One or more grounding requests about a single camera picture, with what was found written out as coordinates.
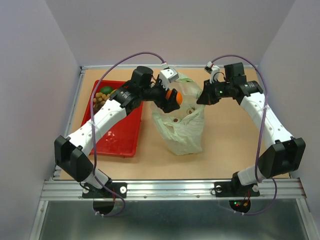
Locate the red plastic tray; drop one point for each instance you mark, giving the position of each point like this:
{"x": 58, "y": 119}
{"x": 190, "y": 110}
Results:
{"x": 121, "y": 140}

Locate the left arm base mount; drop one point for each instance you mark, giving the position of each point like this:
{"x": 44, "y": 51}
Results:
{"x": 90, "y": 192}

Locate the aluminium rail frame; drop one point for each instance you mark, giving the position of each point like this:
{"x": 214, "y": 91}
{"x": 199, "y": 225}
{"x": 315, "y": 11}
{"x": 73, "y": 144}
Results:
{"x": 170, "y": 197}

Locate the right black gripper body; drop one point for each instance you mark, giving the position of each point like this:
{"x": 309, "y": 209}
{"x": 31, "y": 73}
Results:
{"x": 226, "y": 89}

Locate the fake orange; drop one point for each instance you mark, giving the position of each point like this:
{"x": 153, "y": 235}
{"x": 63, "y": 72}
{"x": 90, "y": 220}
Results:
{"x": 178, "y": 97}

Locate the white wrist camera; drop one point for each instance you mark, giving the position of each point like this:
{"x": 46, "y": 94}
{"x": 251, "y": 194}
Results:
{"x": 168, "y": 76}
{"x": 213, "y": 70}

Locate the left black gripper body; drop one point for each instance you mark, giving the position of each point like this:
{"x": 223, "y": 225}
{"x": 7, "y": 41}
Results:
{"x": 157, "y": 93}

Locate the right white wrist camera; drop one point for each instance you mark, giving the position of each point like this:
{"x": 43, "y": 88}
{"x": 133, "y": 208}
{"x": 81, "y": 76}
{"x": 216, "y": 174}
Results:
{"x": 213, "y": 70}

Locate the pale green plastic bag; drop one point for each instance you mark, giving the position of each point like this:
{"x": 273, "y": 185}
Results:
{"x": 182, "y": 129}

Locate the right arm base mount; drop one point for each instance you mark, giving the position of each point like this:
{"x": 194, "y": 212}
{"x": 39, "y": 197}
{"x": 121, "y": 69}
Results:
{"x": 227, "y": 189}

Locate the fake longan bunch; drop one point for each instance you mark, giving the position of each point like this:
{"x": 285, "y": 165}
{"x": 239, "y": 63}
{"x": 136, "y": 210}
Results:
{"x": 99, "y": 101}

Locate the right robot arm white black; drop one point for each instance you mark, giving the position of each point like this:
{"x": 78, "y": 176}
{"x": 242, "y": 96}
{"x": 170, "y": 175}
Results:
{"x": 283, "y": 152}

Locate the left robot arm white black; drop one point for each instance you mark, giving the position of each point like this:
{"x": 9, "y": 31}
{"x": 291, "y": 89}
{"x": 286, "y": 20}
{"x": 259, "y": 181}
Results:
{"x": 71, "y": 152}

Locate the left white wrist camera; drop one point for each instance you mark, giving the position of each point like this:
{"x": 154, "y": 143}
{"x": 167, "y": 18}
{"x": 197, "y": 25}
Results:
{"x": 168, "y": 76}

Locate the green fake lime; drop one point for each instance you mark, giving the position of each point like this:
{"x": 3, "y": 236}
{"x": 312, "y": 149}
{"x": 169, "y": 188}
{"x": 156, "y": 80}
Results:
{"x": 106, "y": 90}

